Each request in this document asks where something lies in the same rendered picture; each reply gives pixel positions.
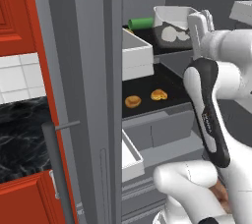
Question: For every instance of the brown food item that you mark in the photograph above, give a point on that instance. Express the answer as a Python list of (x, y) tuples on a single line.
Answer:
[(221, 195)]

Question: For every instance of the green cylinder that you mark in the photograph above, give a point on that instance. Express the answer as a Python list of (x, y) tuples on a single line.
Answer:
[(141, 23)]

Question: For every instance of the grey fridge drawer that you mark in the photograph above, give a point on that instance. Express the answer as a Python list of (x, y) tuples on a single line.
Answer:
[(160, 129)]

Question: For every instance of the red base cupboard door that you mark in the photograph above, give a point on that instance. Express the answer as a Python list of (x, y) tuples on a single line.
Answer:
[(23, 201)]

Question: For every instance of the grey fridge door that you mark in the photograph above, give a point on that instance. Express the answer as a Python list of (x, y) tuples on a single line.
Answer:
[(85, 70)]

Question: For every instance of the small white door bin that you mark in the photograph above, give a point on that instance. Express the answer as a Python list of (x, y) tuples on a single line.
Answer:
[(129, 164)]

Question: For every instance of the large white door bin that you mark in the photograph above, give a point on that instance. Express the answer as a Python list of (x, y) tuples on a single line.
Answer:
[(136, 59)]

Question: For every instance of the white fridge side bin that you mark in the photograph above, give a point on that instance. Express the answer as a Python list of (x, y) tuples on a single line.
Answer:
[(242, 11)]

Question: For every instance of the black fridge shelf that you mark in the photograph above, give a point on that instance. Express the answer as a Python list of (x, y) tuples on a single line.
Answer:
[(154, 80), (149, 36)]

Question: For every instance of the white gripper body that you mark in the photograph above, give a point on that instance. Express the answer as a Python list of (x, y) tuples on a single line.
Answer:
[(197, 34)]

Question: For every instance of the red wall cupboard door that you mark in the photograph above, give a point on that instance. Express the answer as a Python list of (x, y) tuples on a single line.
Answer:
[(13, 11)]

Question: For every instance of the heart-shaped orange pastry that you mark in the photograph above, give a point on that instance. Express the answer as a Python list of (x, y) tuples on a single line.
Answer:
[(159, 95)]

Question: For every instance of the round orange pastry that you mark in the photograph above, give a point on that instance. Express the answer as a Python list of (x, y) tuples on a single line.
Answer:
[(133, 101)]

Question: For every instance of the white open container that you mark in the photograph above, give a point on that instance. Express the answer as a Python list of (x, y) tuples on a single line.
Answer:
[(170, 15)]

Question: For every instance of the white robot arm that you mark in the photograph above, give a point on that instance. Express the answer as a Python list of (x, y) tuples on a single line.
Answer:
[(236, 175)]

